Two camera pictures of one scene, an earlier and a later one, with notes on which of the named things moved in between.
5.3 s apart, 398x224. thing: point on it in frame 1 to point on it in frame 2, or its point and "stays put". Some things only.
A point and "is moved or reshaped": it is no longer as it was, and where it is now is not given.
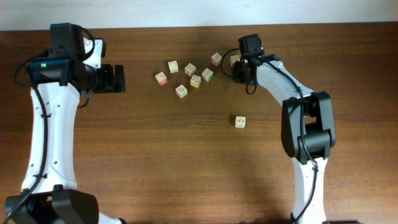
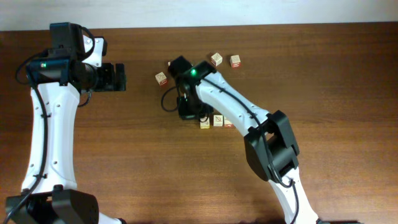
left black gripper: x=108 y=83 stays put
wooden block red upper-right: x=233 y=59 stays put
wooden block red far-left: x=161 y=78 stays put
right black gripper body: x=238 y=74 to x=191 y=109
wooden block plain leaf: x=240 y=122 is moved or reshaped
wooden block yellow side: x=195 y=81 is moved or reshaped
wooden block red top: x=216 y=59 stays put
